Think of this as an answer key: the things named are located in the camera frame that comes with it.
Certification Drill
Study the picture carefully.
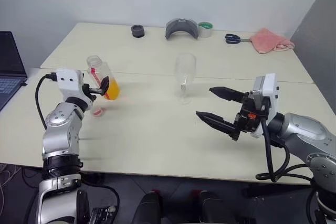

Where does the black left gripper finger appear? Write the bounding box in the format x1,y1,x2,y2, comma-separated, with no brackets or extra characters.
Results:
89,76,110,96

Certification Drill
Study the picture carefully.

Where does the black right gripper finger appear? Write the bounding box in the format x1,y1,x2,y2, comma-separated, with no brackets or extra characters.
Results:
195,111,239,137
208,86,248,104

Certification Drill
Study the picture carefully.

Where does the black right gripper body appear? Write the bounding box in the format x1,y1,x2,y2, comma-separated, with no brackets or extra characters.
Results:
230,91,266,142

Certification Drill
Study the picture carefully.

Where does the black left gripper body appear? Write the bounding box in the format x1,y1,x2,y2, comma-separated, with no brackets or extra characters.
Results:
82,83,97,102

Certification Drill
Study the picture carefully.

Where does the clear bottle with orange drink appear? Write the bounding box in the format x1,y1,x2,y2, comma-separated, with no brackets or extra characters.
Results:
86,55,122,101

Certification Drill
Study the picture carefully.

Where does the red white bottle cap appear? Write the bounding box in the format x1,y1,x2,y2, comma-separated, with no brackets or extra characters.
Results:
91,106,106,118

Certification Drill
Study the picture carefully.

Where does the clear wine glass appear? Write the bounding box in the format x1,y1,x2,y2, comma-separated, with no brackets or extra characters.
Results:
174,52,197,105

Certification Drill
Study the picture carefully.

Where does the pink cloth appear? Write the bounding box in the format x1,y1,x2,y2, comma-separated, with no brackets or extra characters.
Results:
249,27,295,55

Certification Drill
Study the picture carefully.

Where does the green grey tape roll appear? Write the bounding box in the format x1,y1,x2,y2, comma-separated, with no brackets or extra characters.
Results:
197,21,215,39

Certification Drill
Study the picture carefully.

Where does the dark laptop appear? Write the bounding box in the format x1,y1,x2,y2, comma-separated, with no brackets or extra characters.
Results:
0,31,28,111

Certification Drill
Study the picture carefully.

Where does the dark rounded shape red mark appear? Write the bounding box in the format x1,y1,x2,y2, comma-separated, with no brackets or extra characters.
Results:
131,190,162,224
198,189,227,224

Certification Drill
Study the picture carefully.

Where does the grey curved visor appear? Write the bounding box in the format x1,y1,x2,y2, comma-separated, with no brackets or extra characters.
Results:
165,18,200,41

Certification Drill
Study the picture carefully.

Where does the grey partition panel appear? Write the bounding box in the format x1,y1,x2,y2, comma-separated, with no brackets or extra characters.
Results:
290,0,336,78

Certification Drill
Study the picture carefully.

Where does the small black device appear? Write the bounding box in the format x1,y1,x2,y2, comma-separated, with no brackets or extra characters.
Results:
90,204,118,224

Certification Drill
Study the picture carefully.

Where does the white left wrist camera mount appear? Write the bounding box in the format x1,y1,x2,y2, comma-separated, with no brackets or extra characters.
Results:
51,68,97,114

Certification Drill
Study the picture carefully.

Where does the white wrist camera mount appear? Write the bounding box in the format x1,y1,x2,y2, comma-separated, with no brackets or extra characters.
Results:
250,73,280,138
51,68,97,114

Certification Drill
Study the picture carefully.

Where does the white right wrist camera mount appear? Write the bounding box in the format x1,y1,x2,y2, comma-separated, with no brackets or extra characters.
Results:
250,73,280,138

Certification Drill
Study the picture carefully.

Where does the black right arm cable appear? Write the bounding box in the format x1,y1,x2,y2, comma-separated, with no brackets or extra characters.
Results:
256,119,316,183

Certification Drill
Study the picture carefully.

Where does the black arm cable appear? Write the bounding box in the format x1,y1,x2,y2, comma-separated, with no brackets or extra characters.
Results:
256,119,316,183
35,73,120,224

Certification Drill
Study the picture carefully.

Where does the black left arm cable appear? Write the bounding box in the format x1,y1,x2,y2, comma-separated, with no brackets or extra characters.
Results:
35,73,120,224

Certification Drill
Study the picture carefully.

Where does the white cable bundle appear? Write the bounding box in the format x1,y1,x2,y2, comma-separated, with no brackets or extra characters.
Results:
0,163,22,204

